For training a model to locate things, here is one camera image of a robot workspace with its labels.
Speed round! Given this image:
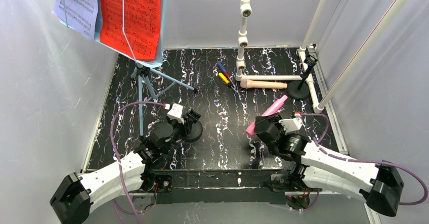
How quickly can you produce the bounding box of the beige toy microphone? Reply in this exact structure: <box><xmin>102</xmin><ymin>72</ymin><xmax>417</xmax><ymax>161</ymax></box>
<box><xmin>240</xmin><ymin>79</ymin><xmax>288</xmax><ymax>89</ymax></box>

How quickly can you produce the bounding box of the light blue music stand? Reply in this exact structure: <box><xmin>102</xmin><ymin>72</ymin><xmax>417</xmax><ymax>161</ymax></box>
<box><xmin>59</xmin><ymin>0</ymin><xmax>198</xmax><ymax>144</ymax></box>

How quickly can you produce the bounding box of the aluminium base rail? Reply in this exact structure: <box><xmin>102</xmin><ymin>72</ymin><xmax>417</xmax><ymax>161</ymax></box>
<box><xmin>62</xmin><ymin>44</ymin><xmax>382</xmax><ymax>224</ymax></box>

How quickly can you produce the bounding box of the pink toy microphone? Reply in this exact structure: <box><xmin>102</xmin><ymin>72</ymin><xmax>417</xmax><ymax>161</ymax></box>
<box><xmin>245</xmin><ymin>95</ymin><xmax>288</xmax><ymax>138</ymax></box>

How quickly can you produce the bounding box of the black round microphone stand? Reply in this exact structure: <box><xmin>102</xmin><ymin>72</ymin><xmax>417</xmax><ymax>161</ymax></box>
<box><xmin>182</xmin><ymin>110</ymin><xmax>203</xmax><ymax>142</ymax></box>

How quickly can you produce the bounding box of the lavender sheet music page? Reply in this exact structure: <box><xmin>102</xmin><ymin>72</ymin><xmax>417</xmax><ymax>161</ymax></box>
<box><xmin>52</xmin><ymin>0</ymin><xmax>98</xmax><ymax>40</ymax></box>

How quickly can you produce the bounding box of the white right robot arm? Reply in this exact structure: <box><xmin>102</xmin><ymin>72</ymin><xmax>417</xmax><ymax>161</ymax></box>
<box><xmin>253</xmin><ymin>114</ymin><xmax>404</xmax><ymax>217</ymax></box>

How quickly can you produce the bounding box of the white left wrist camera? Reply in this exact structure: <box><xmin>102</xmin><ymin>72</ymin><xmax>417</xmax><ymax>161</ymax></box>
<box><xmin>164</xmin><ymin>103</ymin><xmax>184</xmax><ymax>124</ymax></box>

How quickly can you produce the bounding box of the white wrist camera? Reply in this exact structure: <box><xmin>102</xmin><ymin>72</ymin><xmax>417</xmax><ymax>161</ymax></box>
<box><xmin>164</xmin><ymin>103</ymin><xmax>184</xmax><ymax>124</ymax></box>
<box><xmin>278</xmin><ymin>112</ymin><xmax>304</xmax><ymax>132</ymax></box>

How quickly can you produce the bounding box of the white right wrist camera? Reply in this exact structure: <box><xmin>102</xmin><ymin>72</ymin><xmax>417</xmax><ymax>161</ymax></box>
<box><xmin>278</xmin><ymin>112</ymin><xmax>304</xmax><ymax>132</ymax></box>

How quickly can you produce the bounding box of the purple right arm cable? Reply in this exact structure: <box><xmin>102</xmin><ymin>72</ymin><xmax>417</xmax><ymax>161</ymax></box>
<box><xmin>300</xmin><ymin>112</ymin><xmax>429</xmax><ymax>212</ymax></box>

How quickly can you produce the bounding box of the white diagonal pole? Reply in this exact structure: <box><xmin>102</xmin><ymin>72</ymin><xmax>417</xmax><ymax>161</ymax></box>
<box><xmin>318</xmin><ymin>0</ymin><xmax>408</xmax><ymax>109</ymax></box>

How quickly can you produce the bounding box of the white PVC pipe frame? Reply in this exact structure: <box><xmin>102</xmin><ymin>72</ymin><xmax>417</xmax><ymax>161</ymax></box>
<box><xmin>234</xmin><ymin>0</ymin><xmax>336</xmax><ymax>114</ymax></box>

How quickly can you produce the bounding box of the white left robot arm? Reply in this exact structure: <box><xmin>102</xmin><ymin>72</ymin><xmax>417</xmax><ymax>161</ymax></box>
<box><xmin>50</xmin><ymin>105</ymin><xmax>203</xmax><ymax>223</ymax></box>

